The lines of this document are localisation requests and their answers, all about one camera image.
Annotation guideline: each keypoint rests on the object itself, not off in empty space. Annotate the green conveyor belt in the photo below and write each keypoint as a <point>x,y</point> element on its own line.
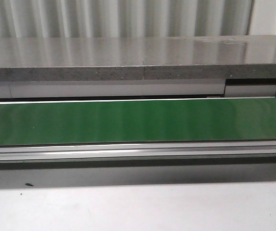
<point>43,123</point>

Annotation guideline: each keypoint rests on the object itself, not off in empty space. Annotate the grey speckled stone counter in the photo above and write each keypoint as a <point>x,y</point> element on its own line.
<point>120,59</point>

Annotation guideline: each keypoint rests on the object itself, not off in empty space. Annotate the white pleated curtain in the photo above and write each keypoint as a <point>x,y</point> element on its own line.
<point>135,18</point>

